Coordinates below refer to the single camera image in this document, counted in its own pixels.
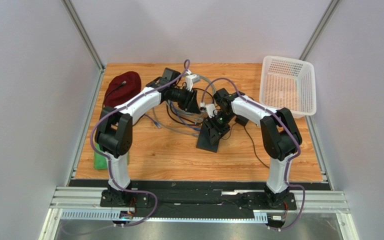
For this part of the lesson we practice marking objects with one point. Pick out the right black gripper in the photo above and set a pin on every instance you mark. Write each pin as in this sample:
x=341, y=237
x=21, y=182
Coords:
x=216, y=129

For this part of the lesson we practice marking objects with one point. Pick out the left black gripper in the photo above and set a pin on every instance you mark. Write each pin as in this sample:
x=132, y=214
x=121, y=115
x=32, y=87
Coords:
x=193, y=106

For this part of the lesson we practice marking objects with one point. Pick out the black network switch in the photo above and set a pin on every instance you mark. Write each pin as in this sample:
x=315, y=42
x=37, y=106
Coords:
x=208, y=140

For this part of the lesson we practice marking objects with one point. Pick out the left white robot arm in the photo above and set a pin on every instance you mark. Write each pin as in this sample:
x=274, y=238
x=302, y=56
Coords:
x=114, y=131

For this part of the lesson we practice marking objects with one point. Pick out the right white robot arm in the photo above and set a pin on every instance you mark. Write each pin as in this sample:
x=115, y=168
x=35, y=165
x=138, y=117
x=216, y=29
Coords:
x=280, y=135

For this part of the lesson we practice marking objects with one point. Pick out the black power adapter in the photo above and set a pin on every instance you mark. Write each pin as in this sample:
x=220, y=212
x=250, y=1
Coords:
x=241, y=120

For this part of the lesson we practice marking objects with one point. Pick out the dark red cloth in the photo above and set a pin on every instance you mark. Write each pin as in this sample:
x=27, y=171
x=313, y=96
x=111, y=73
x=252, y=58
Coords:
x=122, y=88

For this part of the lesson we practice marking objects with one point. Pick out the white plastic basket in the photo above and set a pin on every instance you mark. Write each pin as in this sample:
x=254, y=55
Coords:
x=288, y=83

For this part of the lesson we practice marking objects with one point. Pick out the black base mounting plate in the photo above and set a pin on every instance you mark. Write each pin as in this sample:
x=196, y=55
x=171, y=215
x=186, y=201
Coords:
x=199, y=199

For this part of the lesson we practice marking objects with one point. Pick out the green cloth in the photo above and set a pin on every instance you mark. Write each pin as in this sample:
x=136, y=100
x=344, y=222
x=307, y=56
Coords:
x=101, y=160

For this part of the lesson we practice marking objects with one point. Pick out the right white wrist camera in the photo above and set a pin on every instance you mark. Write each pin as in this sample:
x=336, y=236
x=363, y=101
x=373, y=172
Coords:
x=210, y=109

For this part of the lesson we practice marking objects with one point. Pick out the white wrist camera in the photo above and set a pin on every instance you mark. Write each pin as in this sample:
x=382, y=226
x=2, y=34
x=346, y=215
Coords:
x=190, y=80
x=210, y=109

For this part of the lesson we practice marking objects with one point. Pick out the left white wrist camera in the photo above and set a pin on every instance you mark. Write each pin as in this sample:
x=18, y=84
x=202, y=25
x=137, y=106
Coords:
x=190, y=80

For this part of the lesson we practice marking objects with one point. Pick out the aluminium frame rail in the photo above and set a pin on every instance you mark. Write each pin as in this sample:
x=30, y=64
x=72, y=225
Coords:
x=324, y=209

